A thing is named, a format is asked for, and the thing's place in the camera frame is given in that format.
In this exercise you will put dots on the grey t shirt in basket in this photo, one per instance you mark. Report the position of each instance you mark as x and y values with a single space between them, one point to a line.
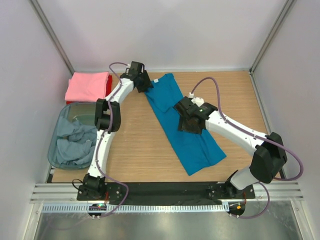
75 143

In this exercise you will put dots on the aluminium frame rail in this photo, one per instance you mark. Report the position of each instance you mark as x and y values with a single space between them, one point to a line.
276 190

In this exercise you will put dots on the blue t shirt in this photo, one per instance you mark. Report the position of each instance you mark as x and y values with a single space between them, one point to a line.
195 151

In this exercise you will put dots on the left aluminium corner post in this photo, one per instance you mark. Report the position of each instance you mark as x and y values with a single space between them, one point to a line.
51 33

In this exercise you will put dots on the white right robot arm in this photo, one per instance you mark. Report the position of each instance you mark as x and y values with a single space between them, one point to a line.
268 157

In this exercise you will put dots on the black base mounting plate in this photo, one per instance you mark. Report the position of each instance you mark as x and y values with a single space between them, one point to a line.
164 193

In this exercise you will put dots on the teal mesh laundry basket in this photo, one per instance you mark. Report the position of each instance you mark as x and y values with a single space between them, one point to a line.
81 111

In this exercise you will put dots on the pink folded t shirt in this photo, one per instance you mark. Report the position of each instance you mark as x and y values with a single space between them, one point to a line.
87 87

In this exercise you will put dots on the red folded t shirt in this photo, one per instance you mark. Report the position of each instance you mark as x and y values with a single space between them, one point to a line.
109 85

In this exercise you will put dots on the aluminium corner post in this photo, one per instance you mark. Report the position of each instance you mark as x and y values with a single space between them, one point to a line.
51 33
283 14

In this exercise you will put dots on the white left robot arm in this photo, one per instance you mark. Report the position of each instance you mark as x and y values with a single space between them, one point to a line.
108 120

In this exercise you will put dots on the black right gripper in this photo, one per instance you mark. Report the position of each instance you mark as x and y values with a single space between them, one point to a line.
183 126

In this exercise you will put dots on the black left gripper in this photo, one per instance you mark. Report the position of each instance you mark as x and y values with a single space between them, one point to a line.
147 84

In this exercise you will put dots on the white slotted cable duct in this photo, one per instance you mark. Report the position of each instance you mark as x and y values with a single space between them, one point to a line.
102 208

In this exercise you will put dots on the right aluminium corner post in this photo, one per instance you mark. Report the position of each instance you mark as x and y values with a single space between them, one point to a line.
283 14

